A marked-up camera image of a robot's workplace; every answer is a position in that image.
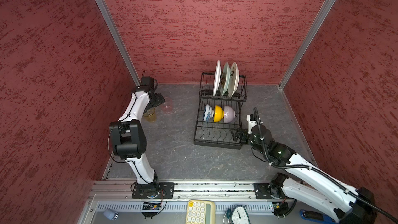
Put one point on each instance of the pink drinking glass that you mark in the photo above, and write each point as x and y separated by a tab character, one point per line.
167	107

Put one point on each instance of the mint green plate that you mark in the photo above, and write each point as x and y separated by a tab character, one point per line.
225	79

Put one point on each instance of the lavender white bowl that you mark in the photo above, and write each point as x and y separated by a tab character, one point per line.
229	114

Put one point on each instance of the amber drinking glass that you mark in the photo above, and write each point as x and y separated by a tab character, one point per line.
150	115

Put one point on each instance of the aluminium corner post left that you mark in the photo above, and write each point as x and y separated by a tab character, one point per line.
118	40

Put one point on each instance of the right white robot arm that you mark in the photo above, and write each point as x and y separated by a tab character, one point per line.
305	182

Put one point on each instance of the blue floral white bowl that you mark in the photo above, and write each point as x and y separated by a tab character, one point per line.
208	113

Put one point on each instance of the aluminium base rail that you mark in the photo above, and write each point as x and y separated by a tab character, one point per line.
116	195

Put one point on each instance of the small grey cap object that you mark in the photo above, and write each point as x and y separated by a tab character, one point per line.
111	215

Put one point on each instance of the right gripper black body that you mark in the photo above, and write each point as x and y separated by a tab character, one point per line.
252	141

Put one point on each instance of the teal alarm clock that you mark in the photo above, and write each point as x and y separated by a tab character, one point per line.
237	215

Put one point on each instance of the black wire dish rack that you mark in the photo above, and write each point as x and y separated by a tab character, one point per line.
218	134

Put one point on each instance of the white plate blue rim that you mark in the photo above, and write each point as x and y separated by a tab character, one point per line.
217	78

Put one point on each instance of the yellow calculator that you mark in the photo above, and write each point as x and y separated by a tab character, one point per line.
200	212

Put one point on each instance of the blue handled tool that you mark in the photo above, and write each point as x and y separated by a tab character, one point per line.
316	217

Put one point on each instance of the aluminium corner post right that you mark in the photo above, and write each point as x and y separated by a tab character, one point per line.
313	30

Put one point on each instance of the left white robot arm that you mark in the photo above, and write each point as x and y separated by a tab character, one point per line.
127	139

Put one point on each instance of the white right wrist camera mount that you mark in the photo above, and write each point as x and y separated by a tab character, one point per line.
252	124

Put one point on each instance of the aluminium corner post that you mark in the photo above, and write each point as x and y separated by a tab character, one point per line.
118	40
313	30

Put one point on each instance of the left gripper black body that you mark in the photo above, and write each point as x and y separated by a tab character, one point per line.
155	101

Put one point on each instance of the cream plate gold rim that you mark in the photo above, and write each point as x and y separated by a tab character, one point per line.
234	79

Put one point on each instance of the yellow bowl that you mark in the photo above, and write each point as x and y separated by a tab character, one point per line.
218	113

